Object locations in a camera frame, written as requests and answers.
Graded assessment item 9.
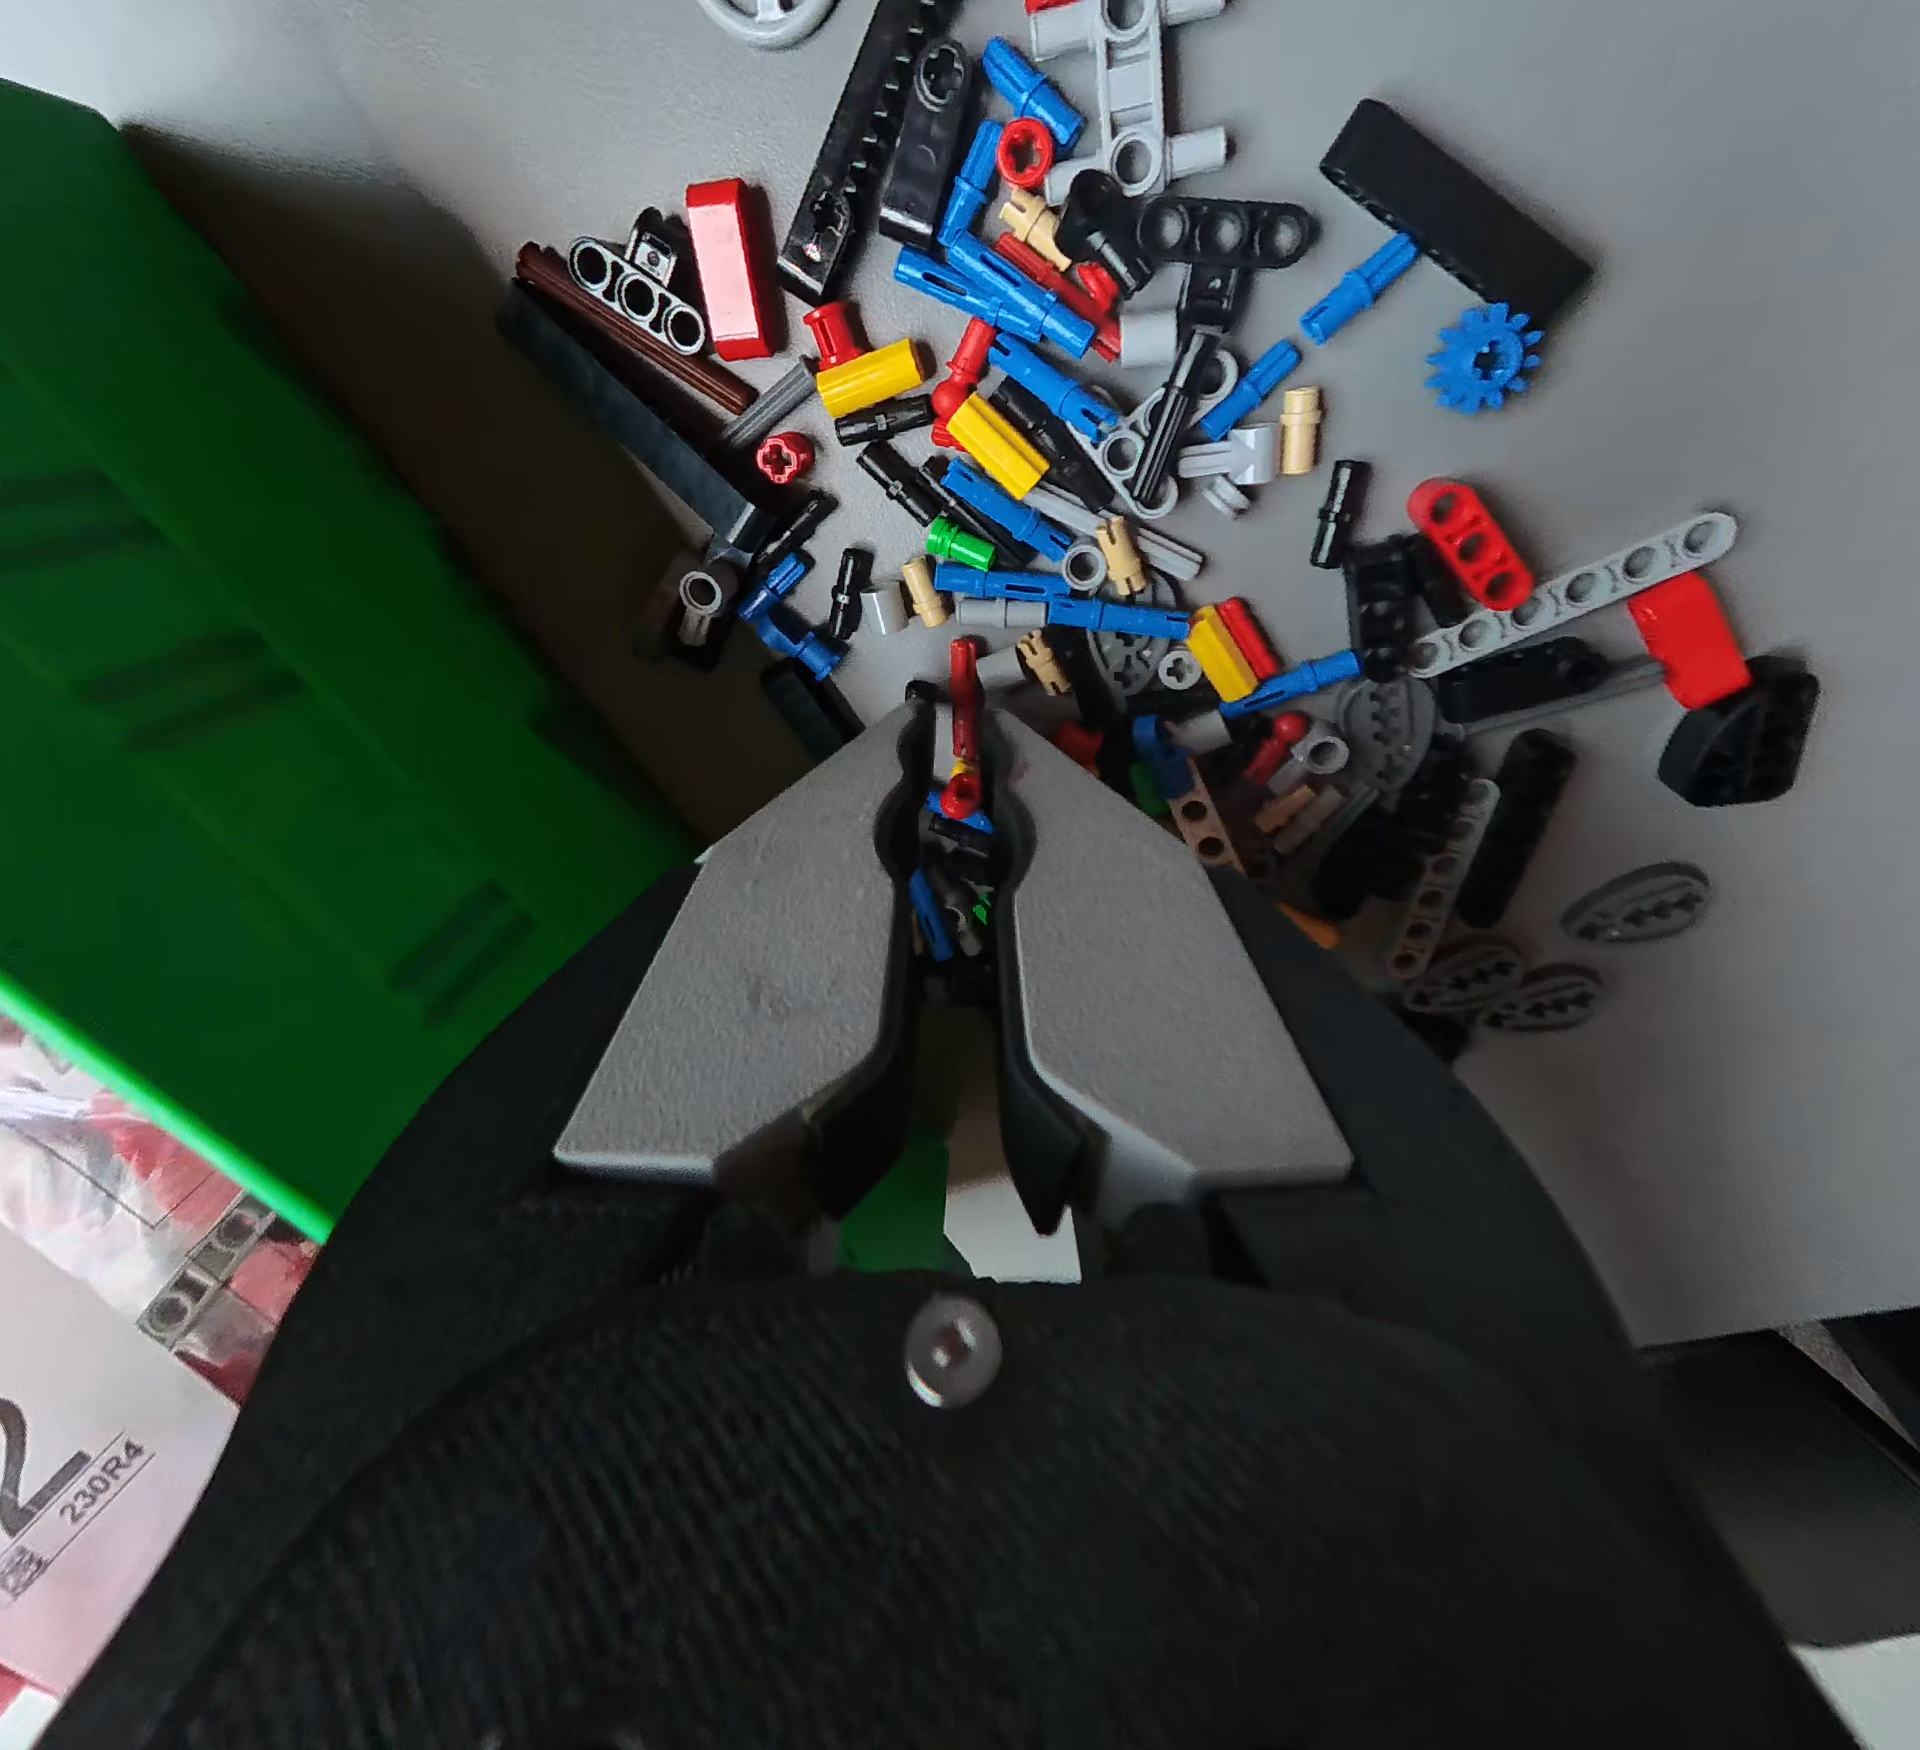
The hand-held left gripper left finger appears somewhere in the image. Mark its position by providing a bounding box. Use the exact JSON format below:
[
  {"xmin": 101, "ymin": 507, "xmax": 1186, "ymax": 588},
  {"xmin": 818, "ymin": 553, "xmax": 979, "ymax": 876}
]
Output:
[{"xmin": 553, "ymin": 699, "xmax": 920, "ymax": 1220}]

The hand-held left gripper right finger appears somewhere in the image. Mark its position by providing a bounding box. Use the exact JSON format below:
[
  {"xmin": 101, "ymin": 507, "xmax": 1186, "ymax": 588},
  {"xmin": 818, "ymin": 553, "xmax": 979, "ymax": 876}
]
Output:
[{"xmin": 989, "ymin": 707, "xmax": 1360, "ymax": 1233}]

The pile of lego pieces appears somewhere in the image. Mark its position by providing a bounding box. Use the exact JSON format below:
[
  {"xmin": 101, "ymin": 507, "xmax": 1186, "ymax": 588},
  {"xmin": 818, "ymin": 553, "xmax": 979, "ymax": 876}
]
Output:
[{"xmin": 502, "ymin": 0, "xmax": 1822, "ymax": 1032}]

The clear bag of lego parts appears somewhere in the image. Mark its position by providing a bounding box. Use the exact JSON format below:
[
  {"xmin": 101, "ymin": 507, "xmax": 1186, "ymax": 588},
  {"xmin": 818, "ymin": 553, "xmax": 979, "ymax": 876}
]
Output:
[{"xmin": 0, "ymin": 1013, "xmax": 324, "ymax": 1406}]

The green plastic bin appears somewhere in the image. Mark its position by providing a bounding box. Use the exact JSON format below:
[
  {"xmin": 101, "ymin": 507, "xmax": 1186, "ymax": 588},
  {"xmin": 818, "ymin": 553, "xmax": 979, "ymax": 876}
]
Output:
[{"xmin": 0, "ymin": 76, "xmax": 961, "ymax": 1274}]

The white paper parts bag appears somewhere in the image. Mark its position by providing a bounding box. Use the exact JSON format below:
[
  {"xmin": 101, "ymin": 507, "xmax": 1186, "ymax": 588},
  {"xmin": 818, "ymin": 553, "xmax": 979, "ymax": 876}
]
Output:
[{"xmin": 0, "ymin": 1226, "xmax": 252, "ymax": 1691}]

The person's black jacket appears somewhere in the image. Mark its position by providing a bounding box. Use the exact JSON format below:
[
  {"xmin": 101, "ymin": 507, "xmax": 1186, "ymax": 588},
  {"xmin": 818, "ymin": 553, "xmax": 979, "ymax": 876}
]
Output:
[{"xmin": 1628, "ymin": 1314, "xmax": 1920, "ymax": 1652}]

